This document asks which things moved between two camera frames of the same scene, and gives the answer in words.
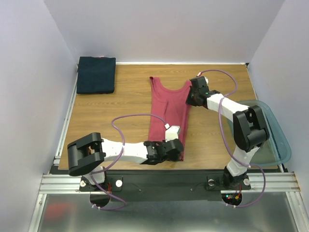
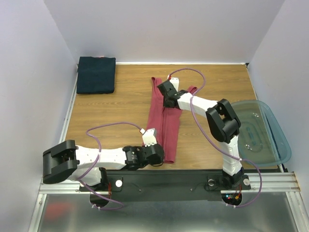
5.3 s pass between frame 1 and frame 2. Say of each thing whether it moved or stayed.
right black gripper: moved
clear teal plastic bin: stayed
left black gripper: moved
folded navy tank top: stayed
